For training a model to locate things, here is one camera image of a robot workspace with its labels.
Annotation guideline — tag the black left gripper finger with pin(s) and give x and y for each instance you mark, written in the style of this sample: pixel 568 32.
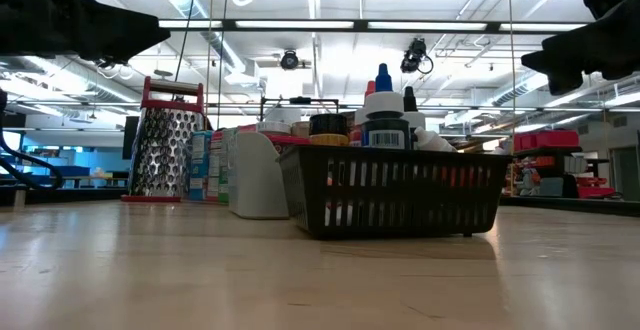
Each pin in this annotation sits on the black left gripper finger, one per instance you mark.
pixel 120 32

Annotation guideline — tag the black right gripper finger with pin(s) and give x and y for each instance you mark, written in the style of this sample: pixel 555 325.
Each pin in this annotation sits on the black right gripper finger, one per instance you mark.
pixel 590 52

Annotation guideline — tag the green Apple Jacks cereal box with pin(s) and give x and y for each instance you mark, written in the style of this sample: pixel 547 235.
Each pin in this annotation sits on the green Apple Jacks cereal box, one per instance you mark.
pixel 223 167

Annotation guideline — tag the white-lid spice jar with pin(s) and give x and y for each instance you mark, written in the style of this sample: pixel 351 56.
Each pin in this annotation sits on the white-lid spice jar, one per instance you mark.
pixel 273 127

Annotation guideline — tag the black food colouring bottle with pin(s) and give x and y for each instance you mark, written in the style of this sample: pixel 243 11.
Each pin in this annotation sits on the black food colouring bottle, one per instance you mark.
pixel 411 115

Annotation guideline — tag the grey plastic bin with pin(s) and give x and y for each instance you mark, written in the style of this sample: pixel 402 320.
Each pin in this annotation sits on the grey plastic bin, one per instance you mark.
pixel 257 180

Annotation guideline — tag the gold-lid jar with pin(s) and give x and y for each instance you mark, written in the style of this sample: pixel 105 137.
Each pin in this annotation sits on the gold-lid jar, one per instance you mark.
pixel 300 129

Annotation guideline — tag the blue food colouring bottle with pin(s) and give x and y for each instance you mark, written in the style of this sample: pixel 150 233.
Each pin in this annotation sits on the blue food colouring bottle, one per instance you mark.
pixel 385 120

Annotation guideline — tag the orange food colouring bottle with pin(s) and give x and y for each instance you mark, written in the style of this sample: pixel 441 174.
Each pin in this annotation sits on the orange food colouring bottle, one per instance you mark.
pixel 369 90

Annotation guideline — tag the black-lid orange spice jar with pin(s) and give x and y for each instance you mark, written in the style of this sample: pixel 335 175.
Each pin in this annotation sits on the black-lid orange spice jar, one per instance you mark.
pixel 328 125

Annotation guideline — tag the black mesh basket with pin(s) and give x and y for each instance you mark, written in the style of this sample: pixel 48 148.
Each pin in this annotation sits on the black mesh basket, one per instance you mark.
pixel 395 190

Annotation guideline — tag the red tool chest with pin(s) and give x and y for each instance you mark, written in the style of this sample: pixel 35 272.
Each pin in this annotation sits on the red tool chest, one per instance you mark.
pixel 547 140

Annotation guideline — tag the black monitor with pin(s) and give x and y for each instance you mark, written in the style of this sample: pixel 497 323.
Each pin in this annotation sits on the black monitor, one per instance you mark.
pixel 130 137

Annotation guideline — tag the black shelf with parts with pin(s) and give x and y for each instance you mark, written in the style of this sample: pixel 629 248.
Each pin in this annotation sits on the black shelf with parts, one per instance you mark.
pixel 565 175

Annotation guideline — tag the black background stand frame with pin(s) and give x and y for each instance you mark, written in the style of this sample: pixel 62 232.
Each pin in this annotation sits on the black background stand frame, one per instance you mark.
pixel 300 101

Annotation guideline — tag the black overhead frame bar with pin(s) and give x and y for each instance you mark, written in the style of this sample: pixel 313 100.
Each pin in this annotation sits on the black overhead frame bar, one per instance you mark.
pixel 360 25

